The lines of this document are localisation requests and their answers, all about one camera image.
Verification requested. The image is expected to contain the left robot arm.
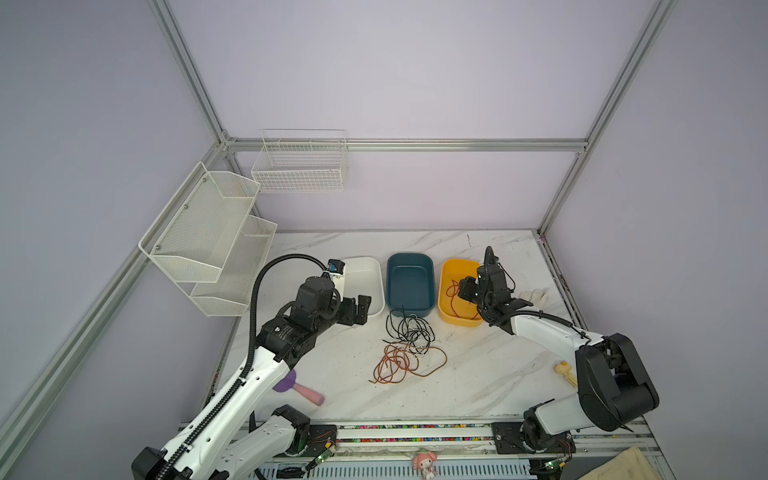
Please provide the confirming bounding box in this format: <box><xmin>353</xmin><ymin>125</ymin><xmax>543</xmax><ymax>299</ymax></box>
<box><xmin>131</xmin><ymin>253</ymin><xmax>371</xmax><ymax>479</ymax></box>

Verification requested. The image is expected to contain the pink doll figure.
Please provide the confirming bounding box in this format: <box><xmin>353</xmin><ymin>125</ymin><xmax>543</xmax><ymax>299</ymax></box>
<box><xmin>412</xmin><ymin>451</ymin><xmax>437</xmax><ymax>480</ymax></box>

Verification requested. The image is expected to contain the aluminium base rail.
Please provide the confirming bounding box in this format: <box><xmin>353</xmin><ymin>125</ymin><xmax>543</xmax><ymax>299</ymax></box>
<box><xmin>179</xmin><ymin>419</ymin><xmax>667</xmax><ymax>480</ymax></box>

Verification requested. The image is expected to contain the black cable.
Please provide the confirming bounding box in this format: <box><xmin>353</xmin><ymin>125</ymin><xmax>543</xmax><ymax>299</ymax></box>
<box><xmin>383</xmin><ymin>307</ymin><xmax>437</xmax><ymax>356</ymax></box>

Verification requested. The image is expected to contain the white mesh lower shelf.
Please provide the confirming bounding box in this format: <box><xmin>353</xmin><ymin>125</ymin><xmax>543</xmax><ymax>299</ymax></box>
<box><xmin>190</xmin><ymin>215</ymin><xmax>278</xmax><ymax>317</ymax></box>

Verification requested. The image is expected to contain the yellow plastic bin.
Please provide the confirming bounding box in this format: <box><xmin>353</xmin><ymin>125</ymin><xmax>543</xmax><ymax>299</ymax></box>
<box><xmin>436</xmin><ymin>257</ymin><xmax>491</xmax><ymax>329</ymax></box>

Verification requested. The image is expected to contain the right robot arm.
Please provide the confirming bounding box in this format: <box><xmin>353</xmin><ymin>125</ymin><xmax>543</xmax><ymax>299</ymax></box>
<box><xmin>458</xmin><ymin>246</ymin><xmax>660</xmax><ymax>453</ymax></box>

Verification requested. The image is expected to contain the white plastic bin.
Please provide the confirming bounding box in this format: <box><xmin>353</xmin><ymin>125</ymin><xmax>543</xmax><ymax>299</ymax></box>
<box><xmin>336</xmin><ymin>257</ymin><xmax>385</xmax><ymax>320</ymax></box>

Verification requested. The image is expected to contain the white mesh upper shelf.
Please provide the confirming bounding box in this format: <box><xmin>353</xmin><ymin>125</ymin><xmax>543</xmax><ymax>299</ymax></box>
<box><xmin>138</xmin><ymin>163</ymin><xmax>260</xmax><ymax>283</ymax></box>

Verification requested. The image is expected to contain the dark teal plastic bin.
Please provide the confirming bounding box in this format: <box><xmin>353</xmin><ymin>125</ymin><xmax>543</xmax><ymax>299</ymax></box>
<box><xmin>385</xmin><ymin>252</ymin><xmax>437</xmax><ymax>318</ymax></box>

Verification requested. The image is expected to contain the white work glove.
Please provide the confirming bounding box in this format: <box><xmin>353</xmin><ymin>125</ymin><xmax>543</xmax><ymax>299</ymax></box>
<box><xmin>519</xmin><ymin>289</ymin><xmax>548</xmax><ymax>310</ymax></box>

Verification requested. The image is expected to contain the small wooden toy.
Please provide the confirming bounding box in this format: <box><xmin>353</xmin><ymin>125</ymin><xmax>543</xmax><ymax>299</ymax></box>
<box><xmin>553</xmin><ymin>361</ymin><xmax>578</xmax><ymax>388</ymax></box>

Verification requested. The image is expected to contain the white mesh shelf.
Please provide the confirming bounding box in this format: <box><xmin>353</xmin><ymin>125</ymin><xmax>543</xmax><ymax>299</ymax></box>
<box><xmin>138</xmin><ymin>163</ymin><xmax>260</xmax><ymax>283</ymax></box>
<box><xmin>190</xmin><ymin>215</ymin><xmax>278</xmax><ymax>317</ymax></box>

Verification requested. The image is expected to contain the white wire wall basket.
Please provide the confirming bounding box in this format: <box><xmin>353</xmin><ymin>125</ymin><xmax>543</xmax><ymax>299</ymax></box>
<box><xmin>251</xmin><ymin>129</ymin><xmax>348</xmax><ymax>194</ymax></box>

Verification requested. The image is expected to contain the purple pink spatula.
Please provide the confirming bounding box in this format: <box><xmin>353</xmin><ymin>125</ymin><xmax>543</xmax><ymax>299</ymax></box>
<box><xmin>273</xmin><ymin>370</ymin><xmax>325</xmax><ymax>406</ymax></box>

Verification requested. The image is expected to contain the red cable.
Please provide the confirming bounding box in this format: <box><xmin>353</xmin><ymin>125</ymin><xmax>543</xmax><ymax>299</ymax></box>
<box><xmin>445</xmin><ymin>279</ymin><xmax>481</xmax><ymax>322</ymax></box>

